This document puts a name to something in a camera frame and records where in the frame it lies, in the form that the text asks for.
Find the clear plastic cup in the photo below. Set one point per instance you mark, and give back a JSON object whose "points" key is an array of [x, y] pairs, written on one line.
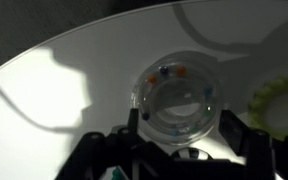
{"points": [[144, 96]]}

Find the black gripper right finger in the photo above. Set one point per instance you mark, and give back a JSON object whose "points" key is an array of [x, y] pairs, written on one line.
{"points": [[237, 133]]}

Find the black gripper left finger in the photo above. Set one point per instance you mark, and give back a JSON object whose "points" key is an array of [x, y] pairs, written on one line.
{"points": [[133, 128]]}

